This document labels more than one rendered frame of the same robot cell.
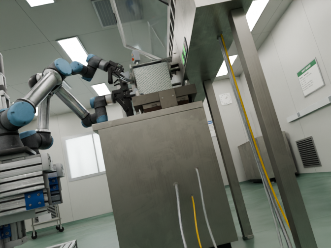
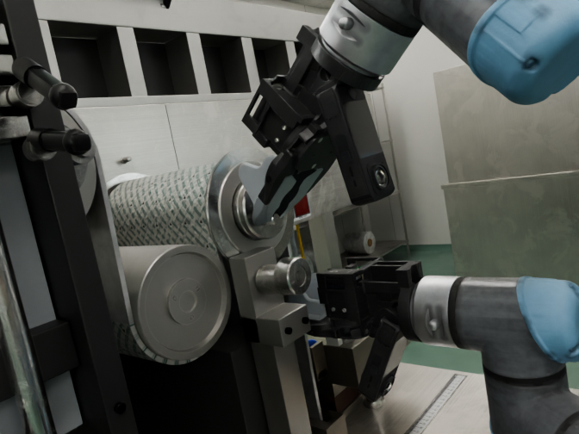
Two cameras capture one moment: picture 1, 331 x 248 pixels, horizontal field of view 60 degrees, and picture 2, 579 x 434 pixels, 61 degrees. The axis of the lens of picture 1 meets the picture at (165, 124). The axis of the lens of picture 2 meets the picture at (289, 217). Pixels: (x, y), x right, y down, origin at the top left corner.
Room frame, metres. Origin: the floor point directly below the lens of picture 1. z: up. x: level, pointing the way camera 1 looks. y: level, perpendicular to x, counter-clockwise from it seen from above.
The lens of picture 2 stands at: (2.35, 0.58, 1.31)
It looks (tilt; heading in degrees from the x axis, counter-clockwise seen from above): 7 degrees down; 224
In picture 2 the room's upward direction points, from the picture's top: 11 degrees counter-clockwise
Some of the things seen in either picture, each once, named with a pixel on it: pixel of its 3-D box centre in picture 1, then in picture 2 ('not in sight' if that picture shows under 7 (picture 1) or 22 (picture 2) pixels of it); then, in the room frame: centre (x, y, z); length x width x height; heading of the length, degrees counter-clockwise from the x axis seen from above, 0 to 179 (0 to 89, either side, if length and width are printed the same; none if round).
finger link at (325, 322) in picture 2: not in sight; (326, 322); (1.91, 0.19, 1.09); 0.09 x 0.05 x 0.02; 94
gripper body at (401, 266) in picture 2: (121, 95); (375, 300); (1.89, 0.25, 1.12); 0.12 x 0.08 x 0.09; 93
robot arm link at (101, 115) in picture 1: (99, 116); (540, 419); (1.89, 0.42, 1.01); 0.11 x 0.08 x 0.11; 54
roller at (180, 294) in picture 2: not in sight; (124, 295); (2.08, 0.02, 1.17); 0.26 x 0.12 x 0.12; 93
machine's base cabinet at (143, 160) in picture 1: (166, 187); not in sight; (2.90, 0.13, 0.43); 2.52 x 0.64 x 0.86; 3
